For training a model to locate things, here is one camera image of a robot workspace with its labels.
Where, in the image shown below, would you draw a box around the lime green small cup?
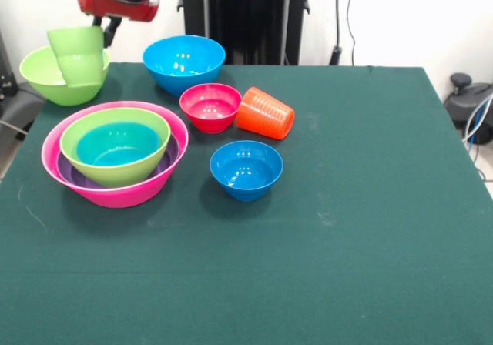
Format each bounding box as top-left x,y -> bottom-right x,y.
46,26 -> 106,89

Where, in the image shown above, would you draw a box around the blue large bowl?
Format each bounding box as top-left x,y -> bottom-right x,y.
142,35 -> 227,98

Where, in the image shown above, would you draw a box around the lime green large bowl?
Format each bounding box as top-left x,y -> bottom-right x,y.
59,107 -> 172,189
18,45 -> 112,107

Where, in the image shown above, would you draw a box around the turquoise bowl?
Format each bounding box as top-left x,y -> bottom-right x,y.
75,122 -> 161,167

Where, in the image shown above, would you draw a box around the red small bowl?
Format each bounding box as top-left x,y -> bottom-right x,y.
179,83 -> 243,135

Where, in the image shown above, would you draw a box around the purple shallow bowl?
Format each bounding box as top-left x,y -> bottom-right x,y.
56,135 -> 180,190

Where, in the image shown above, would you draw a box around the pink large bowl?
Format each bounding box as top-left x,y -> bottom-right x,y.
41,100 -> 189,209

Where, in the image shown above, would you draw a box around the orange cup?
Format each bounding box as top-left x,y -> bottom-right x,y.
235,86 -> 297,141

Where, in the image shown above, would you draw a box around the dark blue small bowl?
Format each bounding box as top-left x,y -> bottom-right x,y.
209,140 -> 283,203

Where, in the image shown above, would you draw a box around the black stand base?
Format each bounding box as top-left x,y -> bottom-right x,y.
0,32 -> 47,130
442,72 -> 493,146

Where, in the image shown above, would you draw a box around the dark green table cloth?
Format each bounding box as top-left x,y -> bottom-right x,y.
0,62 -> 493,345

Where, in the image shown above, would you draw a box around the grey cable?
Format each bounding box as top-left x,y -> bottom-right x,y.
0,119 -> 29,136

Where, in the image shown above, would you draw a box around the black cable with plug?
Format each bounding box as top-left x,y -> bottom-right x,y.
330,0 -> 344,65

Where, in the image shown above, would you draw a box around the thin black cable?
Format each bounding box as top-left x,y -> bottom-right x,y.
346,0 -> 357,68

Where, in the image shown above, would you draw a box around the tangled floor cables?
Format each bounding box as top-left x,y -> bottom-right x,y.
464,94 -> 493,184

